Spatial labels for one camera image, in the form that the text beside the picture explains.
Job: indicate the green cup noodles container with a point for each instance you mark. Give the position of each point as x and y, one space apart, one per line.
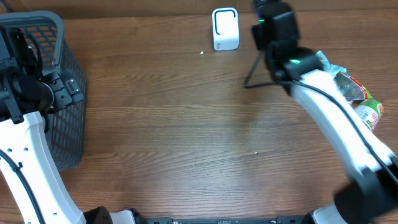
370 112

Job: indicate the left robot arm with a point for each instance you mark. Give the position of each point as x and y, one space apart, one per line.
27 97

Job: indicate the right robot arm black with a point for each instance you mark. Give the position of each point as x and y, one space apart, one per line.
370 165

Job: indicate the grey plastic mesh basket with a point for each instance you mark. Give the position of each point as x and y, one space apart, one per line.
66 127

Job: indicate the green snack bag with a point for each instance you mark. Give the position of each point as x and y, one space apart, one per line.
351 89

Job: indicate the teal snack packet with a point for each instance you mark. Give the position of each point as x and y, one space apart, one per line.
329 67

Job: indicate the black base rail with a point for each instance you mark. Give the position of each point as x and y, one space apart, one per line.
276 220

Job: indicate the white barcode scanner stand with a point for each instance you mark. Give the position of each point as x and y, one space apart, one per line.
225 26

